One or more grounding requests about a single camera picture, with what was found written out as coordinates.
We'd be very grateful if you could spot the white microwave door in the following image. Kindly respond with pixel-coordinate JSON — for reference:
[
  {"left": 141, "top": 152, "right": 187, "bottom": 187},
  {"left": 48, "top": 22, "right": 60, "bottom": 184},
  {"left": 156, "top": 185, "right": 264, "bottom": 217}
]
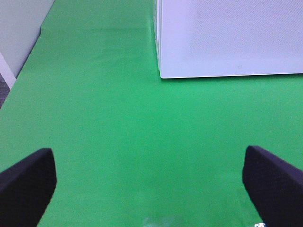
[{"left": 159, "top": 0, "right": 303, "bottom": 79}]

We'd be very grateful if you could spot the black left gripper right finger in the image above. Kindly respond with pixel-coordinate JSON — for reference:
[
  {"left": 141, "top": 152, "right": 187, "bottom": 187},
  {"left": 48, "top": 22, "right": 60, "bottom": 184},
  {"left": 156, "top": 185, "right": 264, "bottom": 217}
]
[{"left": 242, "top": 146, "right": 303, "bottom": 227}]

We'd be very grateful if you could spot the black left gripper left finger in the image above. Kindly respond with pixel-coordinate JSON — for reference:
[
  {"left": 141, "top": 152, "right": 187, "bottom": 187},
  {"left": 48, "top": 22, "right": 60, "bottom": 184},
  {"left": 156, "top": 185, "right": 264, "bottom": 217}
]
[{"left": 0, "top": 148, "right": 57, "bottom": 227}]

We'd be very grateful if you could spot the white microwave oven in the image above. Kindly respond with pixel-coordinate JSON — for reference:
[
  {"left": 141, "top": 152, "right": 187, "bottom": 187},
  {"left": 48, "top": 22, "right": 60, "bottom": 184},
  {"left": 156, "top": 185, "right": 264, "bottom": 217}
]
[{"left": 153, "top": 0, "right": 161, "bottom": 70}]

